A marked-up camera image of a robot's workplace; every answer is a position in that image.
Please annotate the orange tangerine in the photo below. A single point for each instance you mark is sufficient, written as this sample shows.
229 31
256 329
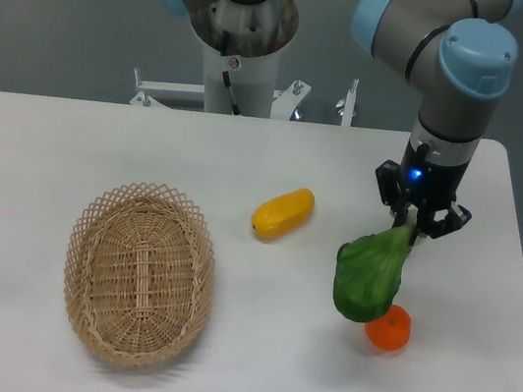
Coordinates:
392 331

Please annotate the green bok choy vegetable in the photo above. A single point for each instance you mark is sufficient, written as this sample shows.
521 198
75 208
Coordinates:
368 273

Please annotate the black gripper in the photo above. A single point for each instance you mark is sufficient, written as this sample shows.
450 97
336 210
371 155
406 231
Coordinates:
431 170

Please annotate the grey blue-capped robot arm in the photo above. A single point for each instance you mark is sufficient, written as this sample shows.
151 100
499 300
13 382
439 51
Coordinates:
455 52

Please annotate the yellow mango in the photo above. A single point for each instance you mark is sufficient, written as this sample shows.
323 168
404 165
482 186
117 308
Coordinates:
283 214

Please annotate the woven wicker basket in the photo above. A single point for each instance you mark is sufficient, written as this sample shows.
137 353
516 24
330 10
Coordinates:
139 275

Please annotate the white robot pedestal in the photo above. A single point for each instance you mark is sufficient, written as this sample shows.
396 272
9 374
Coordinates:
242 45

